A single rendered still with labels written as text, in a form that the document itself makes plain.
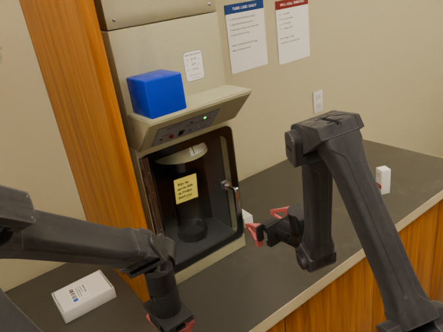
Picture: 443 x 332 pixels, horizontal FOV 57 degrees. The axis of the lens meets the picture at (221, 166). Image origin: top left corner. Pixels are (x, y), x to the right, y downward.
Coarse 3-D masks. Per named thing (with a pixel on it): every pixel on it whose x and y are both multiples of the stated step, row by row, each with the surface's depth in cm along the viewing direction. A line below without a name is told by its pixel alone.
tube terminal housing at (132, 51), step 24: (144, 24) 100; (168, 24) 103; (192, 24) 107; (216, 24) 112; (120, 48) 97; (144, 48) 101; (168, 48) 105; (192, 48) 109; (216, 48) 114; (120, 72) 98; (144, 72) 102; (216, 72) 116; (120, 96) 102; (168, 144) 112; (144, 192) 112; (240, 240) 140
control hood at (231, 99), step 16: (192, 96) 110; (208, 96) 108; (224, 96) 106; (240, 96) 108; (176, 112) 98; (192, 112) 101; (208, 112) 106; (224, 112) 112; (144, 128) 96; (144, 144) 102; (160, 144) 107
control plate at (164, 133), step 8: (216, 112) 109; (192, 120) 105; (200, 120) 107; (208, 120) 110; (160, 128) 99; (168, 128) 101; (176, 128) 104; (184, 128) 106; (192, 128) 110; (200, 128) 113; (160, 136) 102; (168, 136) 105; (176, 136) 108; (152, 144) 104
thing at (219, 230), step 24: (192, 144) 116; (216, 144) 121; (168, 168) 113; (192, 168) 118; (216, 168) 123; (168, 192) 115; (216, 192) 126; (168, 216) 117; (192, 216) 122; (216, 216) 128; (240, 216) 135; (192, 240) 125; (216, 240) 131; (192, 264) 127
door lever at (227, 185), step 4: (228, 184) 127; (228, 188) 128; (232, 188) 125; (236, 188) 124; (236, 192) 124; (236, 196) 124; (236, 200) 125; (236, 204) 126; (240, 204) 126; (236, 208) 126; (240, 208) 127; (236, 212) 127; (240, 212) 127
